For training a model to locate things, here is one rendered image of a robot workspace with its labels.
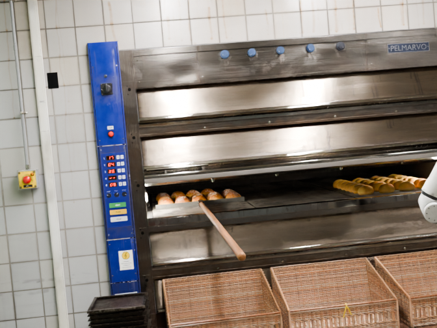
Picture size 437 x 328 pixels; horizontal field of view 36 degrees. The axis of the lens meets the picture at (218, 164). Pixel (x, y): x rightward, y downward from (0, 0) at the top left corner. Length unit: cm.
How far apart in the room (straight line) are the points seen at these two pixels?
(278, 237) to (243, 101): 78
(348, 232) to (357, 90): 80
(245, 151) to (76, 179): 93
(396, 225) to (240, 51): 132
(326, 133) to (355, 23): 63
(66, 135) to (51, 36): 52
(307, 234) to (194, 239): 63
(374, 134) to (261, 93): 68
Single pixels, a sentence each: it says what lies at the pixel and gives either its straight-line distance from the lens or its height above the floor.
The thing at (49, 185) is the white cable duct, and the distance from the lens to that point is 369.
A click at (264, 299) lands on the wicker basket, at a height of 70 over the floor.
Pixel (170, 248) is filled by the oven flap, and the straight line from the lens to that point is 372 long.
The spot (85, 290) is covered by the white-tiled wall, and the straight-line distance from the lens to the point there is 377.
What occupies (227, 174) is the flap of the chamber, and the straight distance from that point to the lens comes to 354.
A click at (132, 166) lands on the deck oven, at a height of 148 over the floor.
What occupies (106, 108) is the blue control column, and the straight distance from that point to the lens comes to 364.
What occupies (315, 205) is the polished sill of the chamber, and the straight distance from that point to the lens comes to 380.
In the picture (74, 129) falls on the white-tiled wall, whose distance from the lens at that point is 368.
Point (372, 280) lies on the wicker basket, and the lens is 381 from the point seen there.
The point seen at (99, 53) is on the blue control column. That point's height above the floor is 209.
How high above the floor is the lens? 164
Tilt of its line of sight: 3 degrees down
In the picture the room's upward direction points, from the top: 5 degrees counter-clockwise
